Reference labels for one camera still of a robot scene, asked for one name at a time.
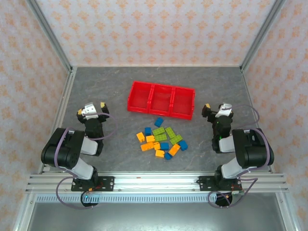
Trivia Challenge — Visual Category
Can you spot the aluminium table edge rail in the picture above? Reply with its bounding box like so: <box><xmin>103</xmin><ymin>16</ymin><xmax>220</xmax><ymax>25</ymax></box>
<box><xmin>240</xmin><ymin>67</ymin><xmax>276</xmax><ymax>174</ymax></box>
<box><xmin>37</xmin><ymin>67</ymin><xmax>77</xmax><ymax>174</ymax></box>

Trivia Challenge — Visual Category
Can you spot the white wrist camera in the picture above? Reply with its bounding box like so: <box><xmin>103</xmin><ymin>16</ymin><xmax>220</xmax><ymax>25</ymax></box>
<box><xmin>81</xmin><ymin>102</ymin><xmax>100</xmax><ymax>120</ymax></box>
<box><xmin>215</xmin><ymin>102</ymin><xmax>234</xmax><ymax>118</ymax></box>

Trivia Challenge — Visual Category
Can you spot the aluminium mounting rail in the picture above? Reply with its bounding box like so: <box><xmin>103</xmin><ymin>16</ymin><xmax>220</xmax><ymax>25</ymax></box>
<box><xmin>25</xmin><ymin>172</ymin><xmax>289</xmax><ymax>193</ymax></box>

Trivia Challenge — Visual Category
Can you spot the black round cable port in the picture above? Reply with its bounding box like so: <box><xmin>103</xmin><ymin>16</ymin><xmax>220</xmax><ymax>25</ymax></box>
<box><xmin>214</xmin><ymin>191</ymin><xmax>235</xmax><ymax>208</ymax></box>
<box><xmin>80</xmin><ymin>191</ymin><xmax>102</xmax><ymax>208</ymax></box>

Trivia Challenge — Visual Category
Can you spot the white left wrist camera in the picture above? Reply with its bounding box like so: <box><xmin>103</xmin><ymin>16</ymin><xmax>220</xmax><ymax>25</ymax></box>
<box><xmin>81</xmin><ymin>102</ymin><xmax>100</xmax><ymax>120</ymax></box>

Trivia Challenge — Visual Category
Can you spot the red plastic bin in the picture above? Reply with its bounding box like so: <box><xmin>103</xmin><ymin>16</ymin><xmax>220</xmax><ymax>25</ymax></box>
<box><xmin>127</xmin><ymin>80</ymin><xmax>154</xmax><ymax>114</ymax></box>
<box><xmin>147</xmin><ymin>83</ymin><xmax>176</xmax><ymax>116</ymax></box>
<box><xmin>169</xmin><ymin>86</ymin><xmax>196</xmax><ymax>120</ymax></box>

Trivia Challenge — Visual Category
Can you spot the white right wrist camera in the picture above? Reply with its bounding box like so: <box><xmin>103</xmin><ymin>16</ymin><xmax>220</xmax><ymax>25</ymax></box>
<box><xmin>215</xmin><ymin>102</ymin><xmax>234</xmax><ymax>118</ymax></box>

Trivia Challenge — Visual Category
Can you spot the long orange lego brick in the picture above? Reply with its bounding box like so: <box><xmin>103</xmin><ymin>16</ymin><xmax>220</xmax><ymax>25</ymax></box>
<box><xmin>140</xmin><ymin>141</ymin><xmax>155</xmax><ymax>152</ymax></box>
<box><xmin>167</xmin><ymin>143</ymin><xmax>181</xmax><ymax>156</ymax></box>

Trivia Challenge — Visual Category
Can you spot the grey slotted cable duct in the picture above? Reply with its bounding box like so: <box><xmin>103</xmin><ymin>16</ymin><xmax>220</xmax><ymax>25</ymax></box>
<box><xmin>35</xmin><ymin>193</ymin><xmax>243</xmax><ymax>204</ymax></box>

